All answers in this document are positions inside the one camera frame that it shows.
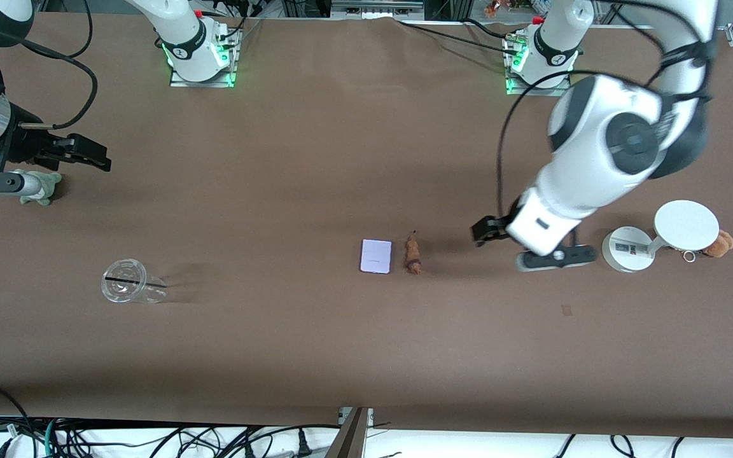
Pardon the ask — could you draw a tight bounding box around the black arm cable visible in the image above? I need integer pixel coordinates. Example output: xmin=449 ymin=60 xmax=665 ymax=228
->
xmin=497 ymin=0 xmax=718 ymax=220
xmin=0 ymin=0 xmax=99 ymax=132

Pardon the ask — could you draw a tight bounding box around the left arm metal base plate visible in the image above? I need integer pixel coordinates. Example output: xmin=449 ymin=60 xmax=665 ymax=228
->
xmin=505 ymin=38 xmax=573 ymax=97

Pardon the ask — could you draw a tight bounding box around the dark support post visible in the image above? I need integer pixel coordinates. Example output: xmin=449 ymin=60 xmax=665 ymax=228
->
xmin=325 ymin=408 xmax=368 ymax=458

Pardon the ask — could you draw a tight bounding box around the brown lion statue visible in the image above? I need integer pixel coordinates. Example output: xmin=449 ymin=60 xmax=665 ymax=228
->
xmin=403 ymin=230 xmax=424 ymax=275

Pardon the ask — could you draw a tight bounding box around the black cable on table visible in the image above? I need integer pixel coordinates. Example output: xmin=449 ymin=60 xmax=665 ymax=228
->
xmin=395 ymin=18 xmax=523 ymax=57

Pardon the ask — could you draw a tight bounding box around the grey plush toy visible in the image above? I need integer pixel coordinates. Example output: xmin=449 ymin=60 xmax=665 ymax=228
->
xmin=20 ymin=172 xmax=63 ymax=206

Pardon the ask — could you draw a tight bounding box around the brown table cloth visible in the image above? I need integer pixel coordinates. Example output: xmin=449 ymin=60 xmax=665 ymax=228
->
xmin=0 ymin=13 xmax=733 ymax=440

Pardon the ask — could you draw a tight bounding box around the metal table edge bracket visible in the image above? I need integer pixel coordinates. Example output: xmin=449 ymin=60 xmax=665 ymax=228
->
xmin=339 ymin=407 xmax=375 ymax=426

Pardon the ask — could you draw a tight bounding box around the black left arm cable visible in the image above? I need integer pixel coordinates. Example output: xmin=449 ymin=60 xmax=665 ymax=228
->
xmin=497 ymin=0 xmax=718 ymax=220

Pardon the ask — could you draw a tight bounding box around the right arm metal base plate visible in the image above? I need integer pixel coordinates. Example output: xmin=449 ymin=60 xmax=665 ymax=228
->
xmin=169 ymin=25 xmax=238 ymax=88

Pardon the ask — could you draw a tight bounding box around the brown teddy bear keychain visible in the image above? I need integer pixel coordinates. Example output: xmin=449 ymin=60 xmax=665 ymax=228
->
xmin=704 ymin=230 xmax=733 ymax=258

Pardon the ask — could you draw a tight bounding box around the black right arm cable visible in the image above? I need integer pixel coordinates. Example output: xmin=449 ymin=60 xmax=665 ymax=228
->
xmin=0 ymin=0 xmax=99 ymax=132

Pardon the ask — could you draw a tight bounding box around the clear plastic cup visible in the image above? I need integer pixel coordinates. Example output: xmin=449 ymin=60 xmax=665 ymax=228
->
xmin=101 ymin=258 xmax=169 ymax=304

